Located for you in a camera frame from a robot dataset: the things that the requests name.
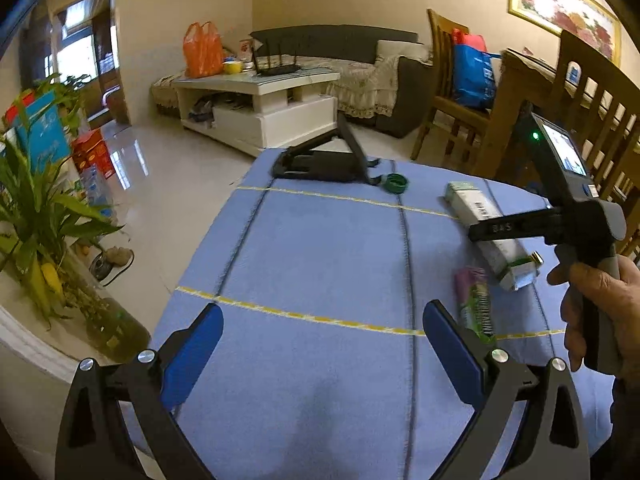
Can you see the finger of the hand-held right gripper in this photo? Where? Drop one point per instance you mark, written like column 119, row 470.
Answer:
column 500, row 229

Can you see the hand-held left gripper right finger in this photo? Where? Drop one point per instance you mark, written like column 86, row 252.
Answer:
column 452, row 350

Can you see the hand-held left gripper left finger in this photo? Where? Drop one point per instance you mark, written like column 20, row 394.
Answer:
column 192, row 355

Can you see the green and white toothpaste box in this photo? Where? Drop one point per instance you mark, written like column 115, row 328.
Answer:
column 470, row 200

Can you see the person's right hand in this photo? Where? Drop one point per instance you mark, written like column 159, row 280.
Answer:
column 630, row 310

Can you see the green gum packet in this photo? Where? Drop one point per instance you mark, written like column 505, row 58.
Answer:
column 475, row 300

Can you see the green bottle cap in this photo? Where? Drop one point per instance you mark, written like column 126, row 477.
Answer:
column 395, row 183

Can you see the wooden dining table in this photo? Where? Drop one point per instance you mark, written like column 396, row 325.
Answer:
column 510, row 90

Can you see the blue shopping bag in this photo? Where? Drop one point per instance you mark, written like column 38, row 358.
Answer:
column 472, row 77

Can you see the blue striped tablecloth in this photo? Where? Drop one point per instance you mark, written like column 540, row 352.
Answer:
column 325, row 260

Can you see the wooden slat-back chair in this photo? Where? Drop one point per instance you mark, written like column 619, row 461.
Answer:
column 590, row 67
column 440, row 30

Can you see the black phone stand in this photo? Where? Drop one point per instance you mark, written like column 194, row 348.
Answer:
column 320, row 175

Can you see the red shopping bag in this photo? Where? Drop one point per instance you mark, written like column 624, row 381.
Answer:
column 470, row 40

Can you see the pack of water bottles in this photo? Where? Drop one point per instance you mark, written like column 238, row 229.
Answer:
column 97, row 187

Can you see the long-leaf potted plant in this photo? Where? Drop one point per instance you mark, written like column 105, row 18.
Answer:
column 40, row 210

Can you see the framed flower painting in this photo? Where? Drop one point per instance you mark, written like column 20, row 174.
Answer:
column 565, row 10

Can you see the red gift box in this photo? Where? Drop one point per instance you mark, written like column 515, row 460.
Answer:
column 92, row 152

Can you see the white coffee table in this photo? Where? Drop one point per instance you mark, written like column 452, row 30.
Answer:
column 270, row 127

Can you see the grey sofa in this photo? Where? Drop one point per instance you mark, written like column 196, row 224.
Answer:
column 330, row 40

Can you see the blue gift box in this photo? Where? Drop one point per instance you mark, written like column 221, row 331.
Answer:
column 42, row 130

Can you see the black wifi router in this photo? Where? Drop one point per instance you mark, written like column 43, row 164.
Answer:
column 280, row 69

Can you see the yellow cup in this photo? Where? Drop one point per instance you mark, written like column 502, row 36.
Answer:
column 233, row 67

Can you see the green pothos plant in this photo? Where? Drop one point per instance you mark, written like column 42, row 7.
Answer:
column 65, row 90

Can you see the orange plastic bag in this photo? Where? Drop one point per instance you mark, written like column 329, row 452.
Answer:
column 202, row 52

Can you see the small red and white box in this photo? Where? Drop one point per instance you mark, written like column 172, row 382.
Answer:
column 246, row 47

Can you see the black wall television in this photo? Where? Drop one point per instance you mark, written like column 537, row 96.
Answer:
column 37, row 45

